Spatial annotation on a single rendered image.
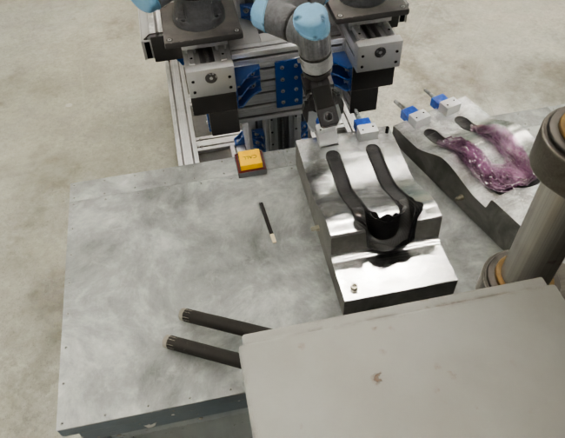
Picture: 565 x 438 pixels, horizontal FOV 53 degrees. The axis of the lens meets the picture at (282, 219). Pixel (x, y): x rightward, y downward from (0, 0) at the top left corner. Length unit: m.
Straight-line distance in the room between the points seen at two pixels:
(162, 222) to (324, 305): 0.48
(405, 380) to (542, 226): 0.28
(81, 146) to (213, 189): 1.59
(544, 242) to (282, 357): 0.35
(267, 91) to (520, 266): 1.28
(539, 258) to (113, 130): 2.61
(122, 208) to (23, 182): 1.47
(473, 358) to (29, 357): 2.01
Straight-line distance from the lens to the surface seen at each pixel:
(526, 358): 0.54
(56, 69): 3.66
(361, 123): 1.58
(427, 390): 0.50
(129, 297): 1.39
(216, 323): 1.25
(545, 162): 0.62
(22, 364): 2.37
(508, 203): 1.43
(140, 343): 1.32
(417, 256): 1.34
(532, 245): 0.72
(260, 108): 1.91
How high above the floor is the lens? 1.92
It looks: 50 degrees down
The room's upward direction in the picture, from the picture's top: 3 degrees counter-clockwise
